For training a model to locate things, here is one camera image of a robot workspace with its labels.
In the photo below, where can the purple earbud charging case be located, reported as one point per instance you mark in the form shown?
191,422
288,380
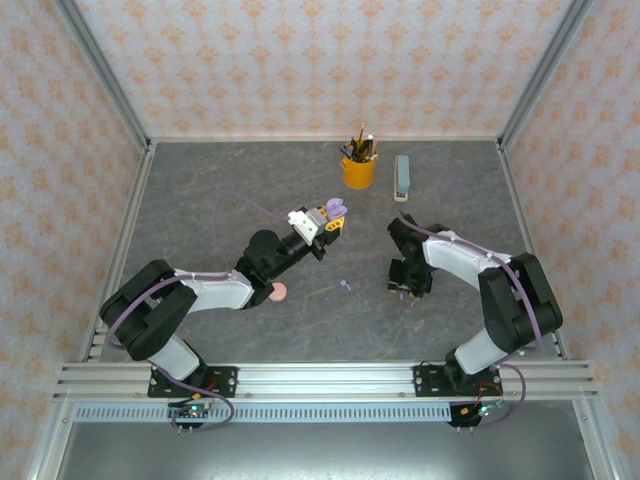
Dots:
336,205

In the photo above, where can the pink earbud charging case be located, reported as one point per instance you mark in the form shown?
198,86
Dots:
280,294

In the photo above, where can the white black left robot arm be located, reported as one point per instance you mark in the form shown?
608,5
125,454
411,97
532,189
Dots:
215,295

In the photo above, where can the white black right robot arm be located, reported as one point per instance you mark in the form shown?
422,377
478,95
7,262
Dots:
460,260

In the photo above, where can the yellow pen cup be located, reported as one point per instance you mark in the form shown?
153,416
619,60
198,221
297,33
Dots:
359,175

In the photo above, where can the blue pen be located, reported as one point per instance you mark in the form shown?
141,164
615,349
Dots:
346,151

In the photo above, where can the grey blue stapler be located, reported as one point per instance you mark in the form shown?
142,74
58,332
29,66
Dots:
402,177

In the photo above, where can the white capped black pen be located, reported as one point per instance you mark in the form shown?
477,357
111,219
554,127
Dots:
368,142

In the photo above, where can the orange pencil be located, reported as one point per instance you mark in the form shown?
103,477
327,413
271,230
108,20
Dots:
361,132

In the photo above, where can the grey sheet metal panel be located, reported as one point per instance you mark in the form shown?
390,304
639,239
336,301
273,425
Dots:
325,452

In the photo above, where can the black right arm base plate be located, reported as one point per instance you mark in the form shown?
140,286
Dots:
425,382

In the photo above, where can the wide aluminium mounting rail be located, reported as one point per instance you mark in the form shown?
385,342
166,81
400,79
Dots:
325,380

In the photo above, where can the long aluminium side rail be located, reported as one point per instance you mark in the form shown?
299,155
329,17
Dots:
523,220
128,220

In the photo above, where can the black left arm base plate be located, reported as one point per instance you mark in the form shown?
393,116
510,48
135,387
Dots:
227,382

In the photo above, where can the short aluminium frame leg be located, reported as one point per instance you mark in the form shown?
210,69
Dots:
47,445
597,445

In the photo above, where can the aluminium frame post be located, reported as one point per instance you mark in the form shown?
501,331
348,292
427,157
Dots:
543,70
105,70

